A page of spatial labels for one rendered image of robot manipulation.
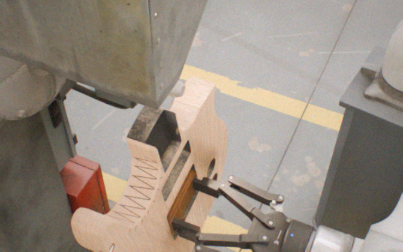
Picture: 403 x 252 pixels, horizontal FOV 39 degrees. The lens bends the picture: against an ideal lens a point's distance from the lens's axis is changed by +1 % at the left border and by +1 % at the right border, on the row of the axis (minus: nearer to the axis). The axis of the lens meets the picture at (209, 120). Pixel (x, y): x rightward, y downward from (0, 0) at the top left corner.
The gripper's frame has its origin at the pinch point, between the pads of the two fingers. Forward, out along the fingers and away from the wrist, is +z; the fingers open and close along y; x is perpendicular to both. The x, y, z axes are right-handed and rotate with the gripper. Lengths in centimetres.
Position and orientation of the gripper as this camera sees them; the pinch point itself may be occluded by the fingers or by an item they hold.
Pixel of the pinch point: (186, 203)
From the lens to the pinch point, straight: 91.3
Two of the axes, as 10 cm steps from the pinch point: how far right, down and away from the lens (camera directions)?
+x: -0.6, -5.5, -8.4
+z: -9.1, -3.1, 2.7
